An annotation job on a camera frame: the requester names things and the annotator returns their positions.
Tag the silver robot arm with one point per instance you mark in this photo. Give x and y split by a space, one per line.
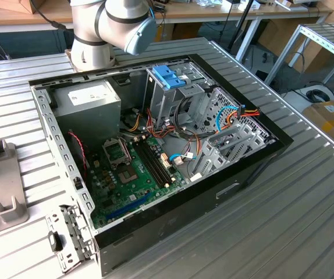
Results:
91 52

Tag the grey disk bay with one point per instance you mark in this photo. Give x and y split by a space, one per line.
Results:
210 154

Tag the black RAM slot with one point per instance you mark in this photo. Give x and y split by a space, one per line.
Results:
149 165
158 162

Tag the grey metal drive cage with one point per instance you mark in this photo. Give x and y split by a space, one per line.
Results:
161 101

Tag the CPU socket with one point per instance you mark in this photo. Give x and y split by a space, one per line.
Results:
127 175

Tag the blue drive cage latch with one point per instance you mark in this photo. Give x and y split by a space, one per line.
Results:
170 78

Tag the green motherboard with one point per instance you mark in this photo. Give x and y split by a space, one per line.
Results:
126 200

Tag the blue expansion slot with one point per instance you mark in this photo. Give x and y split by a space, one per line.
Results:
129 206

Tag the grey power supply unit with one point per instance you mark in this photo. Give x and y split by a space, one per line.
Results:
91 122

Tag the black open PC case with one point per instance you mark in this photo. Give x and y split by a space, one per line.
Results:
184 221

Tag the black case fan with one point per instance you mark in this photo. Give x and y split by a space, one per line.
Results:
76 157

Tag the black tripod pole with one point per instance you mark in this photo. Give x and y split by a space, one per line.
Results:
242 20

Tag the plain brown cardboard box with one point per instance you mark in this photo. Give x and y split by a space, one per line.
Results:
277 35

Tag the labelled cardboard box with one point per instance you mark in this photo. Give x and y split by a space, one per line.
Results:
330 128

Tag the grey parts rack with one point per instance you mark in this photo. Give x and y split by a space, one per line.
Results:
1 180

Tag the metal slat shelf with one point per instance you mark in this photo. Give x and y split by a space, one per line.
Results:
324 40

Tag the black case rail latch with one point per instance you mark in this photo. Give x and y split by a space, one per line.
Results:
77 183

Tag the wooden desk white frame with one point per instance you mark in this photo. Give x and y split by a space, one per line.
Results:
184 11

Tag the grey slot retainer bracket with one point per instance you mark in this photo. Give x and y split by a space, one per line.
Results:
74 232

